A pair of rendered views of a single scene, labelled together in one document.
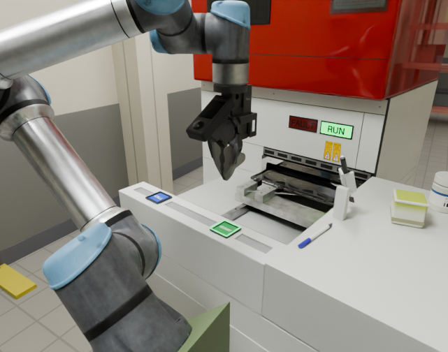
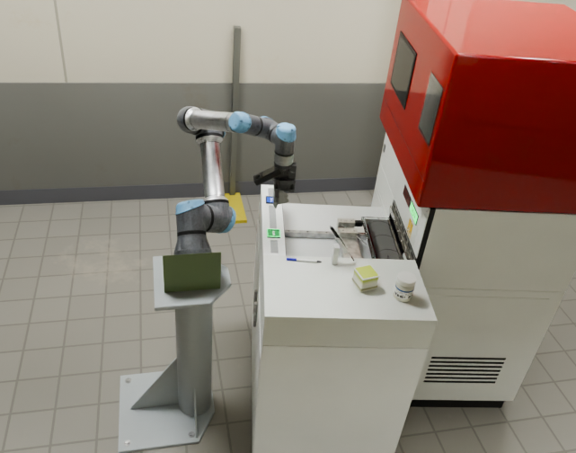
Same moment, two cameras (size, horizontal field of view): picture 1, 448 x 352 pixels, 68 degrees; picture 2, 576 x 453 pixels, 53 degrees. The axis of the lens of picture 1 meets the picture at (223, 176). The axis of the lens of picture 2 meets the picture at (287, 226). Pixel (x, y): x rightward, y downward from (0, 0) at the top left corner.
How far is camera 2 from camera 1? 1.84 m
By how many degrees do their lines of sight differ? 39
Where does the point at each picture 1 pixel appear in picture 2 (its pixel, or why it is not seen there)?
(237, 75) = (279, 161)
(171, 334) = (195, 249)
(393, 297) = (282, 294)
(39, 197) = not seen: hidden behind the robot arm
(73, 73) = (353, 46)
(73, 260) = (181, 208)
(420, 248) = (336, 295)
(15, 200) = (262, 146)
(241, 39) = (282, 146)
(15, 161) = (274, 114)
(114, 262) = (193, 216)
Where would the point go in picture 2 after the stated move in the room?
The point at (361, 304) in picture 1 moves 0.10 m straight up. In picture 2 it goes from (268, 287) to (270, 266)
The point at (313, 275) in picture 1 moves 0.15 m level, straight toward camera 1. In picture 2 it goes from (270, 270) to (234, 279)
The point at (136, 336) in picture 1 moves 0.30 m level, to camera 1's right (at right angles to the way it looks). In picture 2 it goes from (185, 242) to (235, 281)
